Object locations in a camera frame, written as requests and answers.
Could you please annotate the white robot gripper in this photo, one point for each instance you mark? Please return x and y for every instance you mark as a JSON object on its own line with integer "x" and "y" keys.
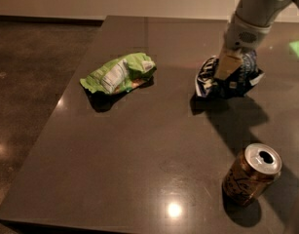
{"x": 243, "y": 36}

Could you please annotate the blue chip bag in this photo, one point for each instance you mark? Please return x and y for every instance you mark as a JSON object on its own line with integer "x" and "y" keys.
{"x": 242, "y": 80}

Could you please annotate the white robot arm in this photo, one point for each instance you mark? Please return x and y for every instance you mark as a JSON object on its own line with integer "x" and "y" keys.
{"x": 261, "y": 12}

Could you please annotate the green rice chip bag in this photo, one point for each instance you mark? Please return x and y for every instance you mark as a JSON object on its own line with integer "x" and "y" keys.
{"x": 120, "y": 75}

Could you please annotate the brown soda can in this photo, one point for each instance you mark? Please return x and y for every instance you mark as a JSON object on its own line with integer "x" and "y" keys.
{"x": 254, "y": 170}

